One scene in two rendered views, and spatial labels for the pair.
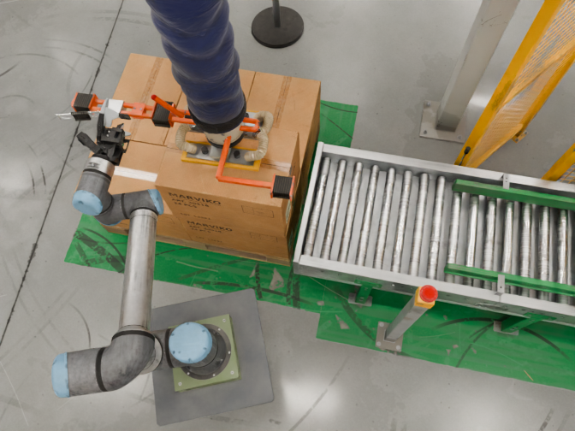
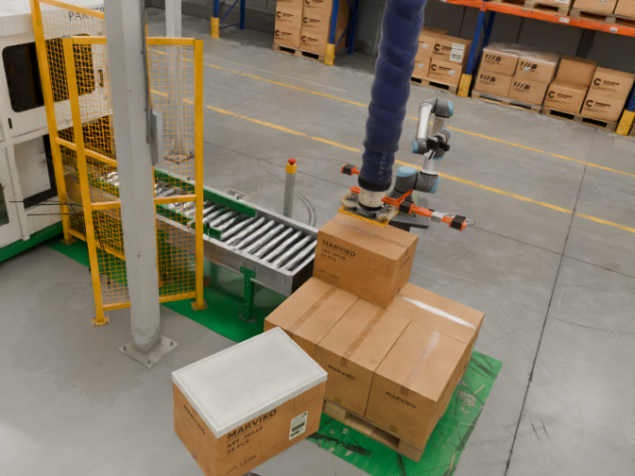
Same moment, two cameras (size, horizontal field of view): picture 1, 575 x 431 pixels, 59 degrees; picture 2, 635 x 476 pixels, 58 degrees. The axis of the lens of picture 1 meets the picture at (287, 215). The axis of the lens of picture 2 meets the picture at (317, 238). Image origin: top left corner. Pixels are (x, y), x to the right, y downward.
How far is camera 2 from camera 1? 4.71 m
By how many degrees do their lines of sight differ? 81
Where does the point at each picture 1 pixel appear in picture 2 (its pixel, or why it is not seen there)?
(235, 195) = not seen: hidden behind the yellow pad
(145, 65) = (420, 383)
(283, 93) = (300, 321)
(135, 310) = (424, 109)
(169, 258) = not seen: hidden behind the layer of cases
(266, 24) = not seen: outside the picture
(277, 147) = (334, 228)
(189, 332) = (406, 170)
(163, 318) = (420, 221)
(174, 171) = (404, 236)
